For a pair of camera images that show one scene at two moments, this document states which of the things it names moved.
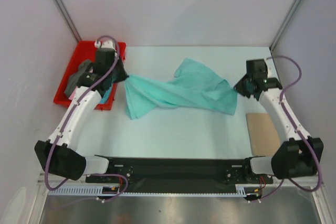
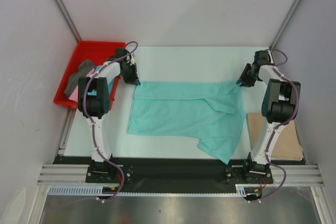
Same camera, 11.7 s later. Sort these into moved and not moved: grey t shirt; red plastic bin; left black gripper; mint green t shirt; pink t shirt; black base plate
Moved: mint green t shirt; left black gripper
Not moved: pink t shirt; grey t shirt; red plastic bin; black base plate
